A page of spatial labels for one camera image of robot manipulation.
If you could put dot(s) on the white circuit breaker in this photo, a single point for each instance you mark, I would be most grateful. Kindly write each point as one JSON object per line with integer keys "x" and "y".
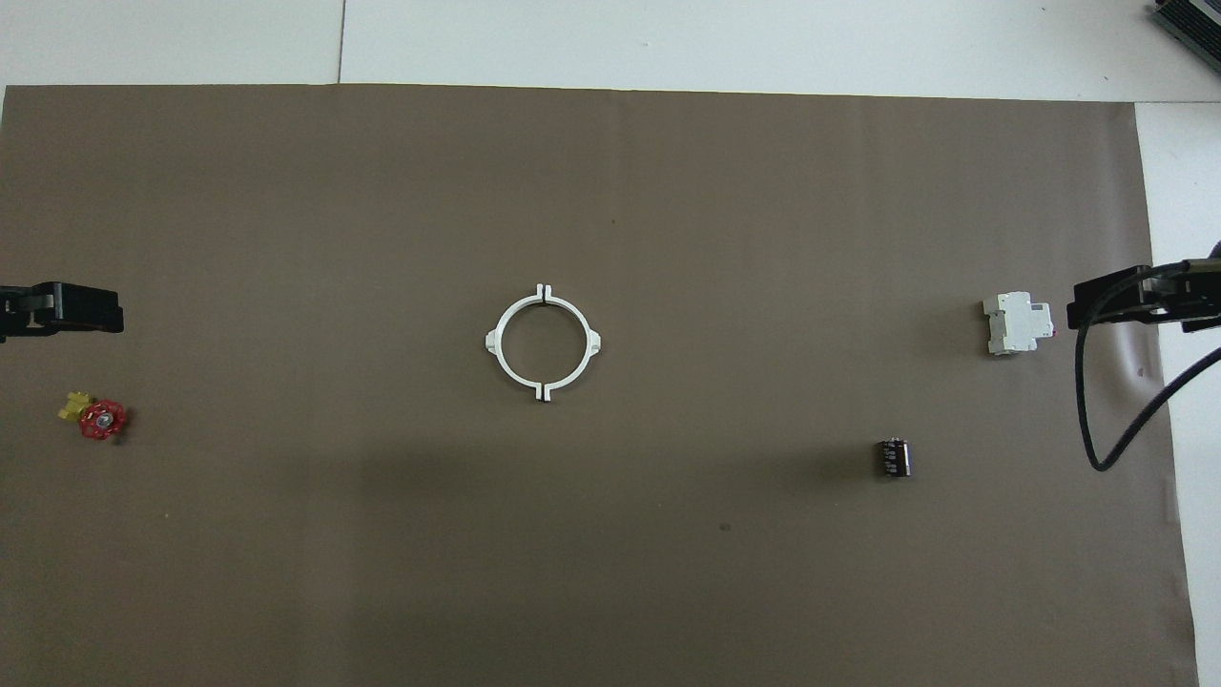
{"x": 1016, "y": 324}

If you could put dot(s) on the black cylindrical capacitor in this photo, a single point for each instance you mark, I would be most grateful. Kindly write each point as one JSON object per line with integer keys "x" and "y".
{"x": 894, "y": 458}

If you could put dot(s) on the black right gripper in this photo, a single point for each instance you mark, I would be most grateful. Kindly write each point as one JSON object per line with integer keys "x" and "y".
{"x": 1197, "y": 291}

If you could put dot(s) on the brown paper mat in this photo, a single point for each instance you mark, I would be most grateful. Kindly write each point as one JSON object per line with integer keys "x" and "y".
{"x": 610, "y": 191}

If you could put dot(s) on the red and yellow valve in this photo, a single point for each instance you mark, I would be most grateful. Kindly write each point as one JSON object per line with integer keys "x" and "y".
{"x": 100, "y": 420}

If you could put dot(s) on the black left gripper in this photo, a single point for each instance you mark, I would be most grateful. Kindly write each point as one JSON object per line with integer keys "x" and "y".
{"x": 14, "y": 310}

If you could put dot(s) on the grey finned device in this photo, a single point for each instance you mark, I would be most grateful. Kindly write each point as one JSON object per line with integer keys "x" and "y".
{"x": 1197, "y": 19}

